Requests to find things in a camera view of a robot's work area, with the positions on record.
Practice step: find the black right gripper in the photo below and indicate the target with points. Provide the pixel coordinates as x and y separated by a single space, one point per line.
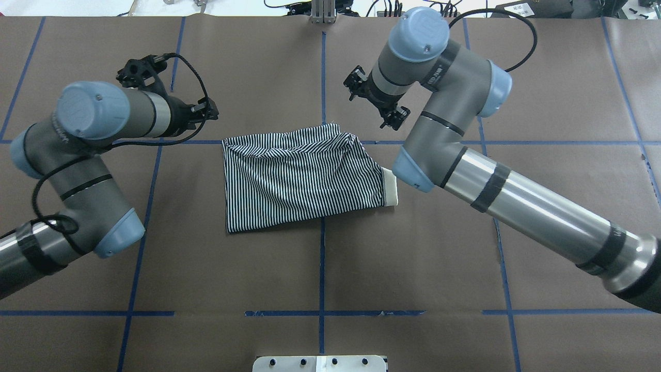
373 96

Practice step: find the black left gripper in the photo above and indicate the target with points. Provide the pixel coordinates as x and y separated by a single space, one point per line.
180 113

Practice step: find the navy white striped polo shirt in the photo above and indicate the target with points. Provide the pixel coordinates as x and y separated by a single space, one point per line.
276 178

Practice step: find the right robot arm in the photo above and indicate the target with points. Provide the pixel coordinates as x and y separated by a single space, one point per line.
465 86

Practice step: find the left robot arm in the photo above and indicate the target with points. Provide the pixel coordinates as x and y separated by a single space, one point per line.
78 205

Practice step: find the black box with labels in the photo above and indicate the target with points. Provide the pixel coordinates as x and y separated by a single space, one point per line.
538 9

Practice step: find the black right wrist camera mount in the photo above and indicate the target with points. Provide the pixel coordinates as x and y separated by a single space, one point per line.
401 112

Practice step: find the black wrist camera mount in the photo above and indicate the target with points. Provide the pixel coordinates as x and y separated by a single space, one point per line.
143 74
401 112

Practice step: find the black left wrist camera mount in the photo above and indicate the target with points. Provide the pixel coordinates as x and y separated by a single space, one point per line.
143 74

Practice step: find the aluminium frame post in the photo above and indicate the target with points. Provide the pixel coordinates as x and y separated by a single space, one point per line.
323 12

